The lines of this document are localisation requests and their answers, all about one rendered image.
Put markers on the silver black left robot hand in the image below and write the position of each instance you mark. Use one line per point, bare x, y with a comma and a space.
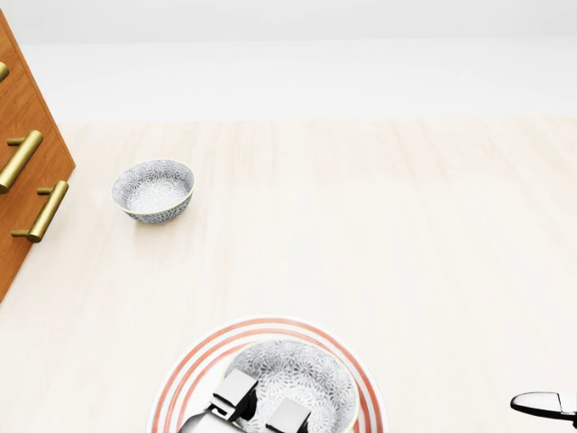
234, 397

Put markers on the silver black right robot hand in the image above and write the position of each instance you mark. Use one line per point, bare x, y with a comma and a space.
541, 402

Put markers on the grey floral patterned bowl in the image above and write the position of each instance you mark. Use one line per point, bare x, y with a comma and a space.
311, 374
153, 191

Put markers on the white plate with red rings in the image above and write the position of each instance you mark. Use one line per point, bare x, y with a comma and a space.
198, 374

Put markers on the wooden cabinet drawer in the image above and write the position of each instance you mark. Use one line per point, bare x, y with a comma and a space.
27, 225
31, 149
15, 67

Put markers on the wooden cabinet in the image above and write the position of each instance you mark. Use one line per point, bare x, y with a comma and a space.
31, 135

